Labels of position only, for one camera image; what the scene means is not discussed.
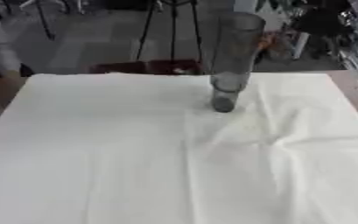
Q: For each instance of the tall grey glass vase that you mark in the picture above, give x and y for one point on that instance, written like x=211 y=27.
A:
x=234 y=58

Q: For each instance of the dark red chair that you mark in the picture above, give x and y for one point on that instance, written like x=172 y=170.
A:
x=146 y=67

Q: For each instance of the black tripod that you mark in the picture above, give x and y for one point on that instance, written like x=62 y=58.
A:
x=42 y=20
x=173 y=29

